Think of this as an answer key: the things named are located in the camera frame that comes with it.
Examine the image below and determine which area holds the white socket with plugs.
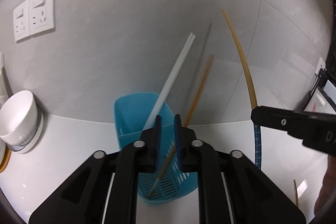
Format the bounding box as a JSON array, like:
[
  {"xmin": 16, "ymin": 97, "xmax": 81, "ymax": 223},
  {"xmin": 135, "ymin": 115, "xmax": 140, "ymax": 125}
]
[{"xmin": 314, "ymin": 57, "xmax": 326, "ymax": 76}]

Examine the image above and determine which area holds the chopstick with pale grey end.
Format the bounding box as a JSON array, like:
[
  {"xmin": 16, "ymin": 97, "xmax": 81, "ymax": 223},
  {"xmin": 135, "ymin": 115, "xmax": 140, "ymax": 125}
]
[{"xmin": 146, "ymin": 55, "xmax": 215, "ymax": 199}]

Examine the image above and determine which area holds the white appliance with black frame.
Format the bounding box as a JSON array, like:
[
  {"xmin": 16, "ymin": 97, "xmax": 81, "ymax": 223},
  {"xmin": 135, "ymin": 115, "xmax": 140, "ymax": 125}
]
[{"xmin": 324, "ymin": 0, "xmax": 336, "ymax": 105}]

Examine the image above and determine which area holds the white plastic chopstick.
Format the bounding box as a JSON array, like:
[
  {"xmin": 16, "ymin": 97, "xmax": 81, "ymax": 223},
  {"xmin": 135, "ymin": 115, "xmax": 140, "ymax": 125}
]
[{"xmin": 143, "ymin": 32, "xmax": 195, "ymax": 130}]

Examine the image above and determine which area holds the chopstick with blue patterned end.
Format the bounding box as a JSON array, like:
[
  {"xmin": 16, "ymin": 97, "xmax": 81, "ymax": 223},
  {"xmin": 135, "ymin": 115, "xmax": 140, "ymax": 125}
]
[{"xmin": 221, "ymin": 9, "xmax": 262, "ymax": 169}]

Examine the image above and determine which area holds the wooden plate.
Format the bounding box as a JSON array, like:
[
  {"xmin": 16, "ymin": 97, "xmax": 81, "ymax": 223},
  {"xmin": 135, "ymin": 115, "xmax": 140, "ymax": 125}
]
[{"xmin": 0, "ymin": 148, "xmax": 11, "ymax": 173}]

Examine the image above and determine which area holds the white floral rice cooker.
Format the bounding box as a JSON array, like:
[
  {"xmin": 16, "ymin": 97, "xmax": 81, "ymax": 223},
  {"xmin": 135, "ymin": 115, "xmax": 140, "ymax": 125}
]
[{"xmin": 304, "ymin": 87, "xmax": 336, "ymax": 115}]

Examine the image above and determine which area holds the person right hand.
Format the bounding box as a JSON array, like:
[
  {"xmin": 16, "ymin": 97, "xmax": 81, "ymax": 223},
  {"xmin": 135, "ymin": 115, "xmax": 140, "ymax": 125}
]
[{"xmin": 314, "ymin": 155, "xmax": 336, "ymax": 215}]

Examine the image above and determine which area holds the chopstick with pale floral end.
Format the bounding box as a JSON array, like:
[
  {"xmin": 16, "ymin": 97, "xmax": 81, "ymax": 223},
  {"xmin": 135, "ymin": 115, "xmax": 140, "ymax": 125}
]
[{"xmin": 293, "ymin": 179, "xmax": 299, "ymax": 208}]

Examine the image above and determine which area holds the black power cord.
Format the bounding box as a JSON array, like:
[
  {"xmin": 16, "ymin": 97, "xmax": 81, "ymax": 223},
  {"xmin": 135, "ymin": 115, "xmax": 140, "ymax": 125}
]
[{"xmin": 309, "ymin": 70, "xmax": 326, "ymax": 97}]

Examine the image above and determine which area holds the white wall socket pair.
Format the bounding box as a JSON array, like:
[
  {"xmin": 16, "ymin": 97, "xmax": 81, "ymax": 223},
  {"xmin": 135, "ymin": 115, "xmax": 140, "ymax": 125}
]
[{"xmin": 13, "ymin": 0, "xmax": 55, "ymax": 42}]

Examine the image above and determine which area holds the white ridged plate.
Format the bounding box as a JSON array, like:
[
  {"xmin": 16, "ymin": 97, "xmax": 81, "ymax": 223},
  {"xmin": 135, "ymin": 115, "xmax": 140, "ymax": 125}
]
[{"xmin": 6, "ymin": 108, "xmax": 44, "ymax": 154}]

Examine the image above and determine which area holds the large white bowl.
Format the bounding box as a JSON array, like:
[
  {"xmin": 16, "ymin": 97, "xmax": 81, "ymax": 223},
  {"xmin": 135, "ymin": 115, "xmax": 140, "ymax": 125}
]
[{"xmin": 0, "ymin": 90, "xmax": 38, "ymax": 145}]

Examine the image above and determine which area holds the blue plastic utensil holder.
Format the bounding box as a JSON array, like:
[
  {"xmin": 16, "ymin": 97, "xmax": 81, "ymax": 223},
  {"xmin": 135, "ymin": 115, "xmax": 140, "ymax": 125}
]
[{"xmin": 113, "ymin": 92, "xmax": 199, "ymax": 207}]

